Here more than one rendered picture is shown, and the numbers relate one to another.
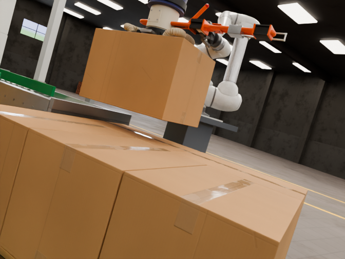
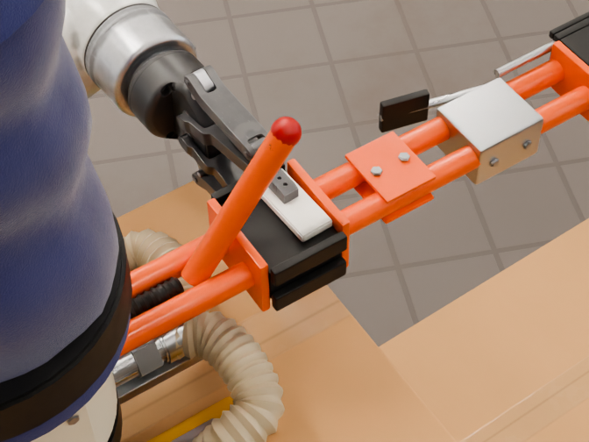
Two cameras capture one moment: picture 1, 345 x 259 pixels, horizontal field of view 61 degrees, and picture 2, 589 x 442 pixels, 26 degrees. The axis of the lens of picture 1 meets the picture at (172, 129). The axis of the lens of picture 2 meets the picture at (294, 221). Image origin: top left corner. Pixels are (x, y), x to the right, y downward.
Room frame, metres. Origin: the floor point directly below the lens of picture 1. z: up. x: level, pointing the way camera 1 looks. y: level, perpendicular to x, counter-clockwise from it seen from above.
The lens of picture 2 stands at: (1.30, 0.60, 2.00)
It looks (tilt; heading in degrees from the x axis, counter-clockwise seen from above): 50 degrees down; 297
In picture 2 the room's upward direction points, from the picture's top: straight up
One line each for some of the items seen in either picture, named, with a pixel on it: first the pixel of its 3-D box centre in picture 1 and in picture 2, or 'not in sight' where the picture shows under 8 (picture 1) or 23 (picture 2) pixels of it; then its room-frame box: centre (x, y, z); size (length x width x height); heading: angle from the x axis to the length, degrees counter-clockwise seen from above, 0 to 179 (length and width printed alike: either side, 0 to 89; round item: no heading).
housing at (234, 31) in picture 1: (236, 31); (487, 131); (1.49, -0.17, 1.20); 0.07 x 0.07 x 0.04; 59
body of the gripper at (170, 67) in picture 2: (212, 37); (188, 111); (1.73, -0.07, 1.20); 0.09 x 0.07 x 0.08; 152
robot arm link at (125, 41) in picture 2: (216, 42); (145, 64); (1.80, -0.10, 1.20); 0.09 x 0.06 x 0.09; 62
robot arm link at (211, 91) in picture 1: (201, 91); not in sight; (2.24, -0.13, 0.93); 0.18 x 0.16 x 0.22; 89
